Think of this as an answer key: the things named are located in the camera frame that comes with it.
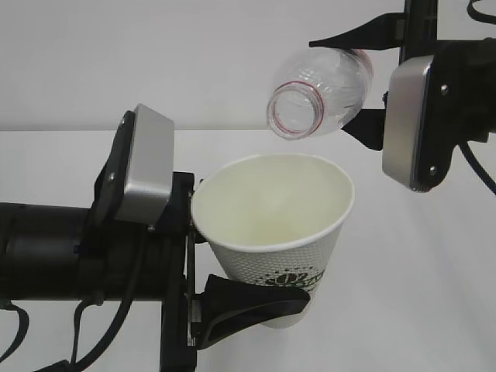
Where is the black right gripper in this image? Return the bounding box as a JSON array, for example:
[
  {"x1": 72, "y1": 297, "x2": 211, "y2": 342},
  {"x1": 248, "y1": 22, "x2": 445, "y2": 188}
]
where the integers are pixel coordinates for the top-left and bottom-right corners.
[{"x1": 308, "y1": 0, "x2": 439, "y2": 150}]

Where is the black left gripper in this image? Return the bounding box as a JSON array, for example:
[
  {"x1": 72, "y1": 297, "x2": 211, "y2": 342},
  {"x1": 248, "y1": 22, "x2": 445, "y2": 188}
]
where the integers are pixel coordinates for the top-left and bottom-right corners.
[{"x1": 77, "y1": 172, "x2": 310, "y2": 371}]

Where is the clear plastic water bottle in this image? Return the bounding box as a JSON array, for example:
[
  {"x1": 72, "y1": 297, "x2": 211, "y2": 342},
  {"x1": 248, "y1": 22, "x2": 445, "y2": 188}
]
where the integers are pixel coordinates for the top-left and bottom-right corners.
[{"x1": 266, "y1": 47, "x2": 374, "y2": 140}]

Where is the white paper cup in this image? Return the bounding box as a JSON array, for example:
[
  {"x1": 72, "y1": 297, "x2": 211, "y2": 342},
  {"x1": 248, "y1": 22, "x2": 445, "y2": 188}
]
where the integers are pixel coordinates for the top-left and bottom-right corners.
[{"x1": 190, "y1": 153, "x2": 356, "y2": 329}]

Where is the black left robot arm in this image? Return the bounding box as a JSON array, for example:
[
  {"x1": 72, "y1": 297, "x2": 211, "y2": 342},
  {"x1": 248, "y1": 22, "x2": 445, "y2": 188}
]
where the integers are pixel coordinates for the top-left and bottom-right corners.
[{"x1": 1, "y1": 172, "x2": 309, "y2": 371}]

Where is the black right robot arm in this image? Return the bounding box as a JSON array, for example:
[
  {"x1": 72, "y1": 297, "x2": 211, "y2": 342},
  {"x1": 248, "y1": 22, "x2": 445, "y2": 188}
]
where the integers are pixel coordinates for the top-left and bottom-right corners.
[{"x1": 309, "y1": 1, "x2": 495, "y2": 192}]

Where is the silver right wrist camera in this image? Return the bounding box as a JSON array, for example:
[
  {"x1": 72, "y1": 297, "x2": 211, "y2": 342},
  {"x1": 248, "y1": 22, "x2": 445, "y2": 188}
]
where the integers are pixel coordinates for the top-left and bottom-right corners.
[{"x1": 382, "y1": 56, "x2": 434, "y2": 193}]

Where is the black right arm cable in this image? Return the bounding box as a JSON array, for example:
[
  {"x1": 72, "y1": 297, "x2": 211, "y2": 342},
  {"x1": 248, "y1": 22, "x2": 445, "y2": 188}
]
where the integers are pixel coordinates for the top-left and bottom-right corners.
[{"x1": 459, "y1": 0, "x2": 496, "y2": 195}]

